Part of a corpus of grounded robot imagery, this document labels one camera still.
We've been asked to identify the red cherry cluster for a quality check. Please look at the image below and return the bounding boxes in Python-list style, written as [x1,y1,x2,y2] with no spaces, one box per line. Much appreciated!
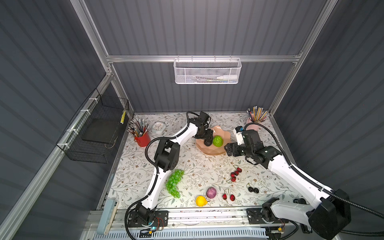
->
[227,165,243,183]

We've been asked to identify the green custard apple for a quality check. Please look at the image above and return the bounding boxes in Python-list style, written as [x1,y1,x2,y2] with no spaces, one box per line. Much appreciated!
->
[213,136,224,148]

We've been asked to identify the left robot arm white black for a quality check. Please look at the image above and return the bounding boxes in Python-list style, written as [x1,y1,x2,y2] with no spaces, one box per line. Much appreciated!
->
[132,111,214,224]

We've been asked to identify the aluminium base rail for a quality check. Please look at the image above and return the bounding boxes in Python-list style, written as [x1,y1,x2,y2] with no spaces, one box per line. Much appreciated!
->
[86,205,328,232]

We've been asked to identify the purple fig fruit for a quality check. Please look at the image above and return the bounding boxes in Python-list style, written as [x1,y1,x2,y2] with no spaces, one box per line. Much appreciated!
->
[206,187,217,199]

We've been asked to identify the dark avocado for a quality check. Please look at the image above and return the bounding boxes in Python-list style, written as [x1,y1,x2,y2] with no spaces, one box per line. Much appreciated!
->
[204,139,213,147]

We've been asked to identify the green grape bunch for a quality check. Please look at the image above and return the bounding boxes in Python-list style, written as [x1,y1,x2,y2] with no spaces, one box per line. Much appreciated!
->
[166,170,184,199]

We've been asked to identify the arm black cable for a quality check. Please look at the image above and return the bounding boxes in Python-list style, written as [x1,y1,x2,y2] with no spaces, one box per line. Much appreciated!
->
[124,110,200,240]
[243,122,384,237]

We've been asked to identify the pink faceted fruit bowl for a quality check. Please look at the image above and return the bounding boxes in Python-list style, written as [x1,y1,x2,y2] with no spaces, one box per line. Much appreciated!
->
[196,126,231,156]

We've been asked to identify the red cherry pair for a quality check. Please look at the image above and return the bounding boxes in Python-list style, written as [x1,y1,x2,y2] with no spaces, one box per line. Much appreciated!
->
[222,189,236,202]

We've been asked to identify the white wire mesh basket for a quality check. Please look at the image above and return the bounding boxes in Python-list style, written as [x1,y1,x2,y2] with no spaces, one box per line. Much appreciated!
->
[173,57,242,85]

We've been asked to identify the red pencil cup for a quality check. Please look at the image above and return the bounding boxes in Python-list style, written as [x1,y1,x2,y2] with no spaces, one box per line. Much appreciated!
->
[134,132,151,147]

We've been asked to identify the yellow lemon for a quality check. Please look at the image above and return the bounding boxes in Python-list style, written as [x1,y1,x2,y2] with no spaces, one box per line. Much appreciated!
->
[196,196,208,207]

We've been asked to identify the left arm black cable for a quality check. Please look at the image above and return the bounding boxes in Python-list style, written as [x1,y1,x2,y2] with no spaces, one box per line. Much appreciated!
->
[124,110,200,240]

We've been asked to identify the light blue brush tool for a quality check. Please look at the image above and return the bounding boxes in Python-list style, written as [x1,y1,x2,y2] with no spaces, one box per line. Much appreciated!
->
[97,199,119,235]

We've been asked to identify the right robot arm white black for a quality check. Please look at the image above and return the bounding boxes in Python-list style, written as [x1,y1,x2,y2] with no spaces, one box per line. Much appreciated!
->
[224,126,351,240]

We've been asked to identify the pencils in red cup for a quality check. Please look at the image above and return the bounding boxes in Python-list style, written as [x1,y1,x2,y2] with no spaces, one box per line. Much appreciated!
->
[128,118,149,138]

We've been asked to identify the pink pencil cup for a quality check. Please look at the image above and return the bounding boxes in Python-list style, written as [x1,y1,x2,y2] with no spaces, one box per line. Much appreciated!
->
[246,119,261,131]

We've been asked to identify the dark black cherry pair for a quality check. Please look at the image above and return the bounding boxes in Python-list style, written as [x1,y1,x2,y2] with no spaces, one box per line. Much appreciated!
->
[247,183,260,194]

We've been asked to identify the black wire wall basket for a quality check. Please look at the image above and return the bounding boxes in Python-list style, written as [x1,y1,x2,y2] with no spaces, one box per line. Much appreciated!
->
[57,91,130,164]

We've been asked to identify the pencils in pink cup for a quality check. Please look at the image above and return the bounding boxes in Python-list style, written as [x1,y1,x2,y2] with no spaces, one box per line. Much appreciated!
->
[247,106,269,123]

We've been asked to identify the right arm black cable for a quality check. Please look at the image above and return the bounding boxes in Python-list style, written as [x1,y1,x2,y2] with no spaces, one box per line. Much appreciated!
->
[243,122,384,237]

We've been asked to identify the white alarm clock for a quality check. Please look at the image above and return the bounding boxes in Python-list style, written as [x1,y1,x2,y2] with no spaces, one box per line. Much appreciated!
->
[152,122,167,135]

